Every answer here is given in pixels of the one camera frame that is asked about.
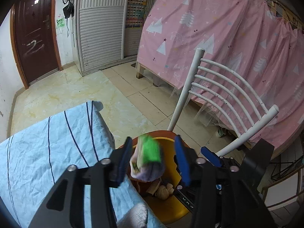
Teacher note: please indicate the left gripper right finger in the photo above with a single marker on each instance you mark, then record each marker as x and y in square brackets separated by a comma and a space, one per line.
[211, 208]

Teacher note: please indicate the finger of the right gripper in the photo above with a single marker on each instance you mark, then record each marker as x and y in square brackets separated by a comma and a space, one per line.
[211, 157]

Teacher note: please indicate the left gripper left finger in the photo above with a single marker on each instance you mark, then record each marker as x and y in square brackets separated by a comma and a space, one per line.
[64, 204]

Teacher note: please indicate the green and lilac wrapper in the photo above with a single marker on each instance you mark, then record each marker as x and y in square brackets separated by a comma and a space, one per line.
[147, 163]

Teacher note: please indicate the beige knotted trash piece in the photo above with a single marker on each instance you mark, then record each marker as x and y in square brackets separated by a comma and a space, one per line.
[164, 192]

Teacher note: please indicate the orange plastic trash bin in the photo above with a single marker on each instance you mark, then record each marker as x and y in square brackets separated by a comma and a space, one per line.
[177, 205]

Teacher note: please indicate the left gloved hand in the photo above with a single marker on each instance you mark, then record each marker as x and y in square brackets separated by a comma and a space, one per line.
[136, 217]

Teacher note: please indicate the white metal chair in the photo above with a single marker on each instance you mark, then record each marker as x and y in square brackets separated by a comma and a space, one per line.
[224, 90]

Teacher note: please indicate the pink tree-print bed curtain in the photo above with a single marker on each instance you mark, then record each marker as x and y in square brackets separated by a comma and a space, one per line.
[241, 34]

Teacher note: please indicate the dark brown wooden door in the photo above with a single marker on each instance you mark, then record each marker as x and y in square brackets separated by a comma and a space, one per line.
[34, 40]

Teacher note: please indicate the white slatted wardrobe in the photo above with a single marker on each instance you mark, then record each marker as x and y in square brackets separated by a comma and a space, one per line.
[101, 39]

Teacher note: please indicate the colourful wall chart poster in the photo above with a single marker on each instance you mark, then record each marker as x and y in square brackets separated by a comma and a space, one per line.
[135, 13]

